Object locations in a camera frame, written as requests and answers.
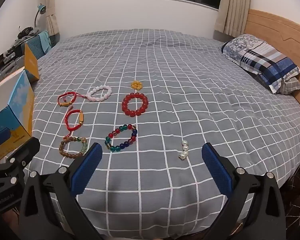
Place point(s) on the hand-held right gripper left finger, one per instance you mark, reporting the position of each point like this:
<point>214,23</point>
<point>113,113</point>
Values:
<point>86,170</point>

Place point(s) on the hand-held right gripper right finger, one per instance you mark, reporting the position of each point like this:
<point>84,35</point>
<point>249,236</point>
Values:
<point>216,172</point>

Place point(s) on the white pearl strand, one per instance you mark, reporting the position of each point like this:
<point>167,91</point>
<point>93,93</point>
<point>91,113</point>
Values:
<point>185,148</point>

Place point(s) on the blue and yellow cardboard box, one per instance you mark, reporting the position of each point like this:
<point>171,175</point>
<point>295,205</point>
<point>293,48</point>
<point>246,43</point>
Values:
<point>17,100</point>

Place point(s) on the grey checked bed sheet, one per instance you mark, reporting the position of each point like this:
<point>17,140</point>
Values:
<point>190,105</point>

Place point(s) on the dark desk clutter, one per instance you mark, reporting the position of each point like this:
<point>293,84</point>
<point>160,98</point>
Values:
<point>7,65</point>

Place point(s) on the blue ribbed suitcase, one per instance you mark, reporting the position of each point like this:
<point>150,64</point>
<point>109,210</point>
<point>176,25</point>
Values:
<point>35,47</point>

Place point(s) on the yellow bead cluster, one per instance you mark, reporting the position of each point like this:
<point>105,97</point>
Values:
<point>136,85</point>

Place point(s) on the teal cloth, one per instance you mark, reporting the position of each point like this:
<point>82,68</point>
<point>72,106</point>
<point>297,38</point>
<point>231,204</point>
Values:
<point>45,41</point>

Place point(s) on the black headset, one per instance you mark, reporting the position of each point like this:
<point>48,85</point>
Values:
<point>26,31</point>

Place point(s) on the grey checked pillow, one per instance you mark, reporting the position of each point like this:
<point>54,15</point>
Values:
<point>291,86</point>

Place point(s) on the blue plaid patterned pillow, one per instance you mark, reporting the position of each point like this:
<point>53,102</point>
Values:
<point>262,60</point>

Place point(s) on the blue desk lamp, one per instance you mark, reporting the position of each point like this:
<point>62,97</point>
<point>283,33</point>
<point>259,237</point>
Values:
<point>41,8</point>

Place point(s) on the beige curtain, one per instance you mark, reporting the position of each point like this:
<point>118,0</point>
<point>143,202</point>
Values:
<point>236,5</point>
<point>51,5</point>

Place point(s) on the wooden headboard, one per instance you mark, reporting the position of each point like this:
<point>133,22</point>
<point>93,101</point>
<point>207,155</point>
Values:
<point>277,27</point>

